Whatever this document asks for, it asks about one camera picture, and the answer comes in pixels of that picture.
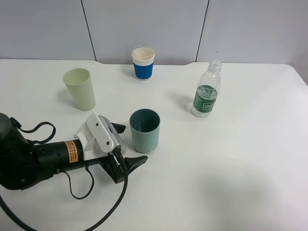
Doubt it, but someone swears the black braided left camera cable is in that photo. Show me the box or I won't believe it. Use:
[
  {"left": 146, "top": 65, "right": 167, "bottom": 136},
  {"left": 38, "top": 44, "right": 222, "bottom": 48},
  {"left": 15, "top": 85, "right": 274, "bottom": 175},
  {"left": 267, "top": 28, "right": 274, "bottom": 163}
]
[{"left": 0, "top": 150, "right": 128, "bottom": 231}]

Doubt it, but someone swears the clear water bottle green label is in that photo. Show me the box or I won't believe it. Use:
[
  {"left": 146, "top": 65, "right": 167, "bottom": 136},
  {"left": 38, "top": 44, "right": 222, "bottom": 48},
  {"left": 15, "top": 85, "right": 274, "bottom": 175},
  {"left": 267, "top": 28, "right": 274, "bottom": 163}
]
[{"left": 191, "top": 60, "right": 222, "bottom": 118}]

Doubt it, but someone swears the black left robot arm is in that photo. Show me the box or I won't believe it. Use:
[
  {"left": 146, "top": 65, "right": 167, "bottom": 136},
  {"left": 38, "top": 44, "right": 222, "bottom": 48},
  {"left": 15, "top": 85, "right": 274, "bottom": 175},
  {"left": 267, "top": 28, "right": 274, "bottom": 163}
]
[{"left": 0, "top": 113, "right": 126, "bottom": 190}]

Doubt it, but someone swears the light green plastic cup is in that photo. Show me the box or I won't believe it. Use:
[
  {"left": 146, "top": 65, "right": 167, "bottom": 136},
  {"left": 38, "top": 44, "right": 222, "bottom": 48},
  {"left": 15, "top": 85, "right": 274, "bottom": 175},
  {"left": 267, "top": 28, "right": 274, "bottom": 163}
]
[{"left": 63, "top": 68, "right": 96, "bottom": 111}]

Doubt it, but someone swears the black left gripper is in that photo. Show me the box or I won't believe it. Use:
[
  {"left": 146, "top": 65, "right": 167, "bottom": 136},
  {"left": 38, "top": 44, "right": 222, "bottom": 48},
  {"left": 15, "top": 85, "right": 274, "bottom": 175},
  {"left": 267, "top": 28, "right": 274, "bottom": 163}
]
[{"left": 31, "top": 123, "right": 148, "bottom": 184}]

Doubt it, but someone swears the blue sleeved paper cup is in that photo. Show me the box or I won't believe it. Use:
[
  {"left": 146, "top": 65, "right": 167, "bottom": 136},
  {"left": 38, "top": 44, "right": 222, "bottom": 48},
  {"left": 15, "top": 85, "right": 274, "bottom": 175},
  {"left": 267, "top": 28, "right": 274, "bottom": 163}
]
[{"left": 132, "top": 47, "right": 155, "bottom": 80}]

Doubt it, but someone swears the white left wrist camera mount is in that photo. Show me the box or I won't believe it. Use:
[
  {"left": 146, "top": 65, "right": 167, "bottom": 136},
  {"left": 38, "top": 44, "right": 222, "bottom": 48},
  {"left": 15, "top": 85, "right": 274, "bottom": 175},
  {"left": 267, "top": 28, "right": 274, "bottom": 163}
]
[{"left": 74, "top": 112, "right": 123, "bottom": 161}]

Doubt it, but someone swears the teal plastic cup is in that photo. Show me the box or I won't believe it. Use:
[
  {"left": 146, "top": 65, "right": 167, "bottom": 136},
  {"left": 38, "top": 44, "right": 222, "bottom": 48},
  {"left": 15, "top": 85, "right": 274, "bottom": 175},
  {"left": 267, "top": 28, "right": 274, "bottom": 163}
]
[{"left": 129, "top": 109, "right": 161, "bottom": 153}]

